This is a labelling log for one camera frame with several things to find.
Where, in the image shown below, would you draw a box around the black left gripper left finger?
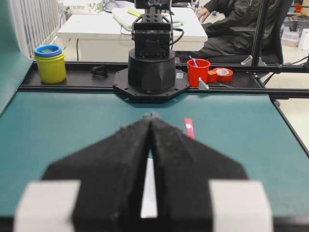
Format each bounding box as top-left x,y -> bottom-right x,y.
42,116 -> 151,232

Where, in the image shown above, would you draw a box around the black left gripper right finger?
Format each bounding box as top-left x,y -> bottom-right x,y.
151,117 -> 248,232

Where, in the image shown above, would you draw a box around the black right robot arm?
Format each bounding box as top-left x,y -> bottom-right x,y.
128,0 -> 176,93

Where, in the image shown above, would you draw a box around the red plastic cup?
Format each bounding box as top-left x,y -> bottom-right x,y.
187,59 -> 211,87

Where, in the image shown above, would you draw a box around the red tape roll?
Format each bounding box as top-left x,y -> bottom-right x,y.
207,68 -> 234,84

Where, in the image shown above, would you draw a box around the blue stick in cup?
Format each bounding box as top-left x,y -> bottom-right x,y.
189,56 -> 198,67

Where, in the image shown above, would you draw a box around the stacked yellow-green blue cups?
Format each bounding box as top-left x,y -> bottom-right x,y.
34,44 -> 66,84

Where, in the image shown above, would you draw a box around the white desk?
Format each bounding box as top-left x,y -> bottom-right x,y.
56,7 -> 209,62

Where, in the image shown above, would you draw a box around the seated person in dark jacket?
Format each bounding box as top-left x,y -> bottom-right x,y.
190,0 -> 268,58

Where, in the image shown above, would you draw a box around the black office chair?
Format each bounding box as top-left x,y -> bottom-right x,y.
205,0 -> 289,64

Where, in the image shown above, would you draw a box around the silver corner bracket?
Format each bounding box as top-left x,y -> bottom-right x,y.
198,77 -> 209,90

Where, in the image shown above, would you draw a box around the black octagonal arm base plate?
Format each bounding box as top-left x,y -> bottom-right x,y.
113,68 -> 190,102

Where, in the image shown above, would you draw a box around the black cable clip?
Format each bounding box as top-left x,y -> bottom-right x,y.
90,65 -> 109,78

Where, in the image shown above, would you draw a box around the black aluminium frame rail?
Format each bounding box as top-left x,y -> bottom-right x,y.
19,62 -> 309,100

